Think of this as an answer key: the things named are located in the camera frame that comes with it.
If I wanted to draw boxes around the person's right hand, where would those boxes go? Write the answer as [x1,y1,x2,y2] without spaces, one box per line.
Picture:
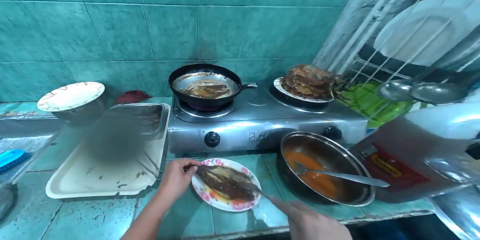
[269,198,353,240]

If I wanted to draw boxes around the person's left hand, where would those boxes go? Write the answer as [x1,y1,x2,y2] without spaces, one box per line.
[160,158,202,202]

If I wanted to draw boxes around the brown eggplant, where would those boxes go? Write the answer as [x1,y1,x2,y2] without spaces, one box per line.
[195,165,261,201]

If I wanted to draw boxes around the silver metal pot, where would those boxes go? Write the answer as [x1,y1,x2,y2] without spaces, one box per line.
[277,131,376,207]

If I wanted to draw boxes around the silver metal tongs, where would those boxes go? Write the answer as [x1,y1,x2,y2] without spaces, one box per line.
[137,152,163,181]

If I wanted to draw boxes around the orange egg mixture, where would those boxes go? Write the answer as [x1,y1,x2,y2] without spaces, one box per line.
[284,151,344,200]

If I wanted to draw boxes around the pink floral plate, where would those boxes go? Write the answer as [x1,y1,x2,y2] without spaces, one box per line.
[191,158,262,212]

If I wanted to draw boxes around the small silver metal tray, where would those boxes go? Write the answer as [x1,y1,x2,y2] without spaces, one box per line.
[111,102,166,136]

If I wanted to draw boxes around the silver two-burner gas stove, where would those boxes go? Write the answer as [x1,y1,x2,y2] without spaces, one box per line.
[168,81,368,154]

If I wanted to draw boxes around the frying eggplant in egg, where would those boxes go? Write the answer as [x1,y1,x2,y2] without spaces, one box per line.
[181,79,233,100]

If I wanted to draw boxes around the black frying pan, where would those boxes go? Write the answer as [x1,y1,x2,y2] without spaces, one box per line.
[168,63,258,108]

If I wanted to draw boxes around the dark red cloth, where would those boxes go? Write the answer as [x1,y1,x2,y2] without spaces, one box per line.
[114,90,153,105]

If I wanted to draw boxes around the cream rectangular tray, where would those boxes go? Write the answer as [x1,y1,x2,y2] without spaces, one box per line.
[45,102,172,199]

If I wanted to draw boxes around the white patterned plate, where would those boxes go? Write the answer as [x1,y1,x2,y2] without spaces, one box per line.
[273,77,335,103]

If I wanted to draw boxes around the pile of fried eggplants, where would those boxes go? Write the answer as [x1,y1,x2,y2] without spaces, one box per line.
[280,64,344,101]

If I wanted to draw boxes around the transparent container, red label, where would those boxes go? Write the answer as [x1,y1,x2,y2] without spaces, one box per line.
[349,102,480,204]

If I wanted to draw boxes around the white red-lined bowl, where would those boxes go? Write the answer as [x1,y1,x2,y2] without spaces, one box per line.
[37,81,107,125]

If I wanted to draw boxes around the silver ladle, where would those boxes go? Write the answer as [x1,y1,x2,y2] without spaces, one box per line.
[409,71,480,105]
[377,66,436,102]

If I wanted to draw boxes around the stainless steel sink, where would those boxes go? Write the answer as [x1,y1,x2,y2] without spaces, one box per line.
[0,113,67,185]

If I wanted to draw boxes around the blue scrub brush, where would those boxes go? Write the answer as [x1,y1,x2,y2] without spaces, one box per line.
[0,149,31,174]

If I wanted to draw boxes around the large white oval plate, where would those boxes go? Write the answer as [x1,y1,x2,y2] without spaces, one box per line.
[373,0,480,67]

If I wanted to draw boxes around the silver long-handled fork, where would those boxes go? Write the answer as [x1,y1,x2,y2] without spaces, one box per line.
[294,161,391,188]

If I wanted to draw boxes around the white wire dish rack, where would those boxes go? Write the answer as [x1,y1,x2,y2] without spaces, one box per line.
[313,0,480,100]

